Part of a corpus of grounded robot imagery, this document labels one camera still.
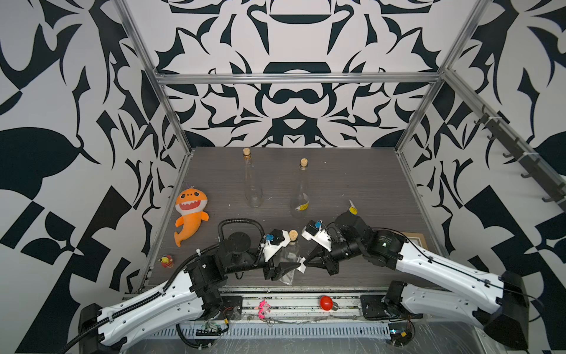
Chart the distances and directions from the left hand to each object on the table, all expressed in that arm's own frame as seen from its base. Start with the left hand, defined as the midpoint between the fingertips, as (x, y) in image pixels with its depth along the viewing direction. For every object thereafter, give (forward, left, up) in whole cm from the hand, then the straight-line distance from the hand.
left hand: (293, 247), depth 66 cm
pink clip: (-12, +10, -21) cm, 26 cm away
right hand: (-2, -4, -4) cm, 6 cm away
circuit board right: (-21, -34, -23) cm, 46 cm away
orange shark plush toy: (+25, +39, -13) cm, 49 cm away
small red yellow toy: (+3, +44, -16) cm, 46 cm away
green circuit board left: (-18, +26, -18) cm, 36 cm away
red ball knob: (-12, -11, -19) cm, 25 cm away
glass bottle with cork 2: (+29, +14, -16) cm, 36 cm away
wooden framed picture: (+9, -51, -21) cm, 56 cm away
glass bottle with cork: (0, +1, -5) cm, 5 cm away
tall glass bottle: (+21, -5, -11) cm, 24 cm away
